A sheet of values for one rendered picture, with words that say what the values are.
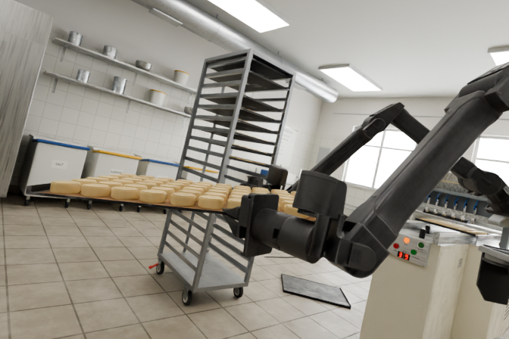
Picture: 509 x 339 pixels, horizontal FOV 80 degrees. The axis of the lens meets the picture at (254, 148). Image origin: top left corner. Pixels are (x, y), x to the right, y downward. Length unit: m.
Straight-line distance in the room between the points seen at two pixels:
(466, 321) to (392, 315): 0.73
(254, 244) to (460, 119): 0.39
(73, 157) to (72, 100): 0.95
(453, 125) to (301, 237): 0.31
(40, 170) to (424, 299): 3.79
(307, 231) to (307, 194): 0.05
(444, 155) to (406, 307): 1.67
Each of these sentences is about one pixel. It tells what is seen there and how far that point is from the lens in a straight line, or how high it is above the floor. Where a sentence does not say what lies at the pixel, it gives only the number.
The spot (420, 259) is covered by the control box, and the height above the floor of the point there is 0.73.
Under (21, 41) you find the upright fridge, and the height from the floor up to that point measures 1.69.
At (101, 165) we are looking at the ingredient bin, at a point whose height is 0.58.
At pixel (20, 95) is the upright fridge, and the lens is 3.82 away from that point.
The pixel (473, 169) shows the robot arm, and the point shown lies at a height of 1.19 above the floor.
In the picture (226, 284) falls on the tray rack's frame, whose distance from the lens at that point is 2.40.
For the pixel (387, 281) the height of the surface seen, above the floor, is 0.53.
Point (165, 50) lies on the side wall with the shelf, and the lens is 5.26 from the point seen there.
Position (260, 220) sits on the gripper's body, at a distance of 0.49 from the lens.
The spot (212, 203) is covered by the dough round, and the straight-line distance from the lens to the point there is 0.59.
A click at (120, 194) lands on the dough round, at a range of 0.63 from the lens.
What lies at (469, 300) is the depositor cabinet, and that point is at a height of 0.46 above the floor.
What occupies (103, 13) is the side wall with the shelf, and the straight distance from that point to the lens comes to 5.04.
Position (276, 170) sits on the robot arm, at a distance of 1.03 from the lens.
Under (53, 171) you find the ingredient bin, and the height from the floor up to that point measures 0.43.
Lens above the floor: 1.06
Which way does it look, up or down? 2 degrees up
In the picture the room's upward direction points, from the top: 13 degrees clockwise
